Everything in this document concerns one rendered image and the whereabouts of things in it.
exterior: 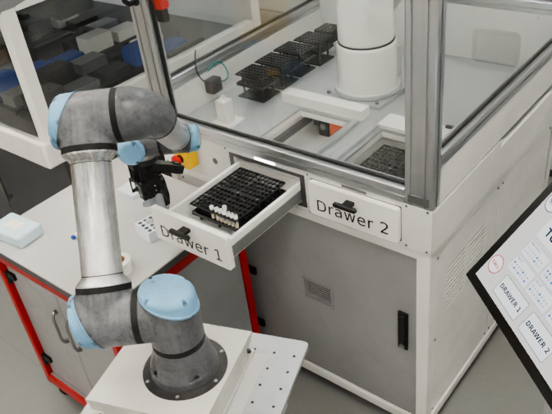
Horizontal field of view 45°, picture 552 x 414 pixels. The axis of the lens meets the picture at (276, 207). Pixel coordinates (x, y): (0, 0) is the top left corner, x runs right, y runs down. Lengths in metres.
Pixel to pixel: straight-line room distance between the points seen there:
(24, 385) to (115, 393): 1.37
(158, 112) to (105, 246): 0.30
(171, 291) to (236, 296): 0.93
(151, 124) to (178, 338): 0.44
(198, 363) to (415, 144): 0.72
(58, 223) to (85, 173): 0.86
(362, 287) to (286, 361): 0.53
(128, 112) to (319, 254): 0.91
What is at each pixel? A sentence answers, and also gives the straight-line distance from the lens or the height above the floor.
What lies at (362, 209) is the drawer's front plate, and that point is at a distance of 1.82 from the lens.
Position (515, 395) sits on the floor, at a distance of 2.56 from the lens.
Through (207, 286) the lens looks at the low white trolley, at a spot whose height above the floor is 0.55.
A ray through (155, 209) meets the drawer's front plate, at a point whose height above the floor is 0.93.
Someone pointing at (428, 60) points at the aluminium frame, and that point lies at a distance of 1.54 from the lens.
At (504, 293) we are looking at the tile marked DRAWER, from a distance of 1.42.
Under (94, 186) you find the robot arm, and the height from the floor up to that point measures 1.25.
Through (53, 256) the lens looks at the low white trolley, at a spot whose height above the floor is 0.76.
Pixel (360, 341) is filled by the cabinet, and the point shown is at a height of 0.33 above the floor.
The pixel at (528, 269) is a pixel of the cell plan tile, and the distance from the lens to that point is 1.41.
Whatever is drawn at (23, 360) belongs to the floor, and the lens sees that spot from 2.99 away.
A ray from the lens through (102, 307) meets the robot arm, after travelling 1.41.
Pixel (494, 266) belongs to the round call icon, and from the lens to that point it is 1.47.
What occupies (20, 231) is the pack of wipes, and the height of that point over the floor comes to 0.80.
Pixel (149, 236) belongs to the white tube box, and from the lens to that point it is 2.03.
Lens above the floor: 1.95
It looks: 34 degrees down
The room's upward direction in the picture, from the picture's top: 8 degrees counter-clockwise
